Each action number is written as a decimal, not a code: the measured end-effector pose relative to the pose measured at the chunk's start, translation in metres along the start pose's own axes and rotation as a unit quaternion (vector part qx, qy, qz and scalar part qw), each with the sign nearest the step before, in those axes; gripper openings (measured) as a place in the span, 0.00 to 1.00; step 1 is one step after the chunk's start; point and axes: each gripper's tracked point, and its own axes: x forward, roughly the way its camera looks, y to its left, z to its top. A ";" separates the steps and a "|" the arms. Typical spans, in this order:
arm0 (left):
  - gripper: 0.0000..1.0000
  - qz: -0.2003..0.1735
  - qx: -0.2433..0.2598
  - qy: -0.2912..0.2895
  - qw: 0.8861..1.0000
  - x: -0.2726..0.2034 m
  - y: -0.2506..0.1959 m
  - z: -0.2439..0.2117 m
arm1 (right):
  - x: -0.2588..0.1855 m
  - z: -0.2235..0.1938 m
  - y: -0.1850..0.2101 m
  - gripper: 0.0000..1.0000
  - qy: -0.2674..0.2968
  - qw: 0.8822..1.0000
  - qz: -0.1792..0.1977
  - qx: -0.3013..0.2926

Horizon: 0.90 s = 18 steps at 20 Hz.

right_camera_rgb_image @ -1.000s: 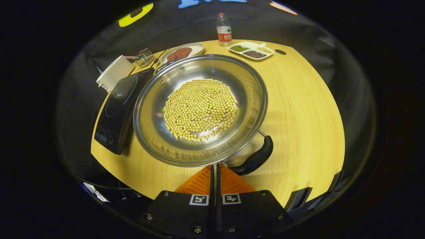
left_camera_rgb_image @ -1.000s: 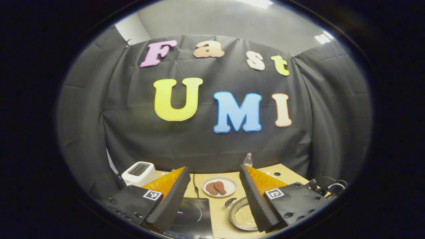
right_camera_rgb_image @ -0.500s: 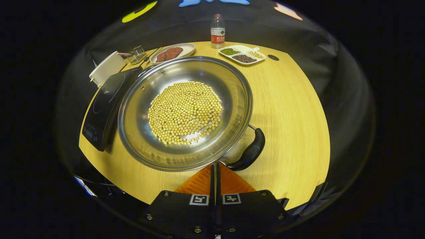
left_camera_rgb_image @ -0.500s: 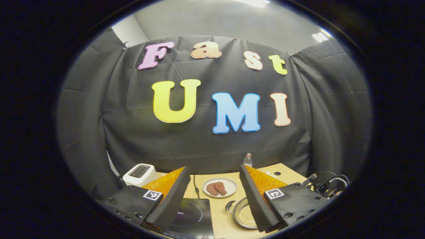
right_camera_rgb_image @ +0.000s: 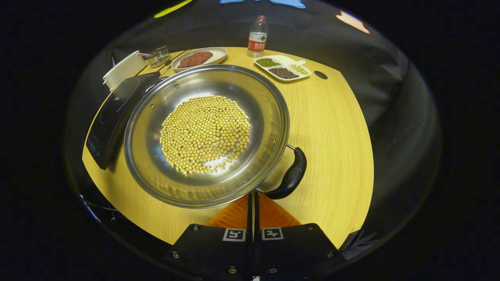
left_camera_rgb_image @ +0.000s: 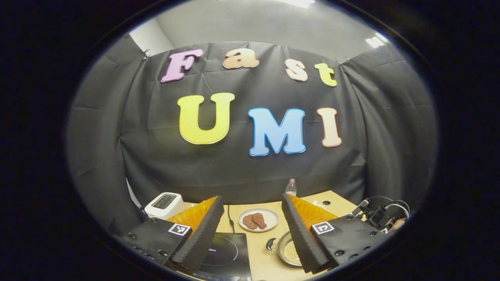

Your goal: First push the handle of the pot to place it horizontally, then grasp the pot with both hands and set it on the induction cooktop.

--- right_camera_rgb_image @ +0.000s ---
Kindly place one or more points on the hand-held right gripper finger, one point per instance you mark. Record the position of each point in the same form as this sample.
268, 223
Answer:
250, 214
256, 214

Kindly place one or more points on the stainless steel pot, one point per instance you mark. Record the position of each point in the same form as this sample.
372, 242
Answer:
156, 117

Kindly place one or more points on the black induction cooktop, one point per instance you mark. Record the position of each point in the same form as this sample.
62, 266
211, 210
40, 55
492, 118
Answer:
113, 117

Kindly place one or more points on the pile of yellow soybeans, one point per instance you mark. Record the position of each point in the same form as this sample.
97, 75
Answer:
205, 132

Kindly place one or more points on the white divided bean dish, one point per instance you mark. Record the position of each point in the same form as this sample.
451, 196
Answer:
283, 64

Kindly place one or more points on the white round plate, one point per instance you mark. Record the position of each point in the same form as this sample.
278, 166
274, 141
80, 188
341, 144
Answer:
216, 54

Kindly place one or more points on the brown meat patty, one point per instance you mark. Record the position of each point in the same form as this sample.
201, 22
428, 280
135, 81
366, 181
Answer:
203, 57
186, 62

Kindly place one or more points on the clear water bottle red label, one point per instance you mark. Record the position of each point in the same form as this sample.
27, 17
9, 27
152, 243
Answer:
257, 39

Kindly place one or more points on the black backdrop cloth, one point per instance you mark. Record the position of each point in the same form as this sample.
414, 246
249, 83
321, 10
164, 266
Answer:
390, 97

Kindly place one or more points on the white toaster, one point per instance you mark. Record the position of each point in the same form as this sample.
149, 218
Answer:
125, 70

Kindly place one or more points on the thin pink stick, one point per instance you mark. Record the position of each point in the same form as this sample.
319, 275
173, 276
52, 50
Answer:
143, 54

